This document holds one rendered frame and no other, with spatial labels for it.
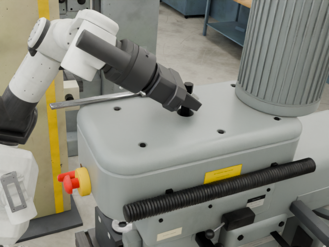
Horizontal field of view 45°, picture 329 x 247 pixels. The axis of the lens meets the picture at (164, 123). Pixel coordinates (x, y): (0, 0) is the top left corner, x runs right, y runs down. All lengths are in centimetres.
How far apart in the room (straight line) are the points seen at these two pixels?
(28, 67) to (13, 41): 147
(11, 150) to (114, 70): 50
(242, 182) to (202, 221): 15
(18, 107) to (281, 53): 67
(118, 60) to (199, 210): 38
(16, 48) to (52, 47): 156
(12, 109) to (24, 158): 14
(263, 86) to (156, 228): 38
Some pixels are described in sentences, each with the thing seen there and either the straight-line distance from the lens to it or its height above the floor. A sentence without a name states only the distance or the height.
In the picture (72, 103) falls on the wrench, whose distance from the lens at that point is 86.
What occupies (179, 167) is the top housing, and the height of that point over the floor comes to 185.
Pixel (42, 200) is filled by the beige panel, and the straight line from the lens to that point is 318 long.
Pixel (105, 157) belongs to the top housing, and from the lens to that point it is 72.
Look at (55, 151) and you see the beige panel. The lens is 292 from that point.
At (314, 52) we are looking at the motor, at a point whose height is 204.
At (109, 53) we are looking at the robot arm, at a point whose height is 205.
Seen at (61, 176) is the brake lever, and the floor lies 171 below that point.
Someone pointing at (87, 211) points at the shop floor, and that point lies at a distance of 334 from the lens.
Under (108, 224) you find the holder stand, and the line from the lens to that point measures 170.
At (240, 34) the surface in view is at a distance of 703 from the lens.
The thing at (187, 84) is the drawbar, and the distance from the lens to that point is 83.
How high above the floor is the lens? 231
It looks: 31 degrees down
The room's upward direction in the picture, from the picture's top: 5 degrees clockwise
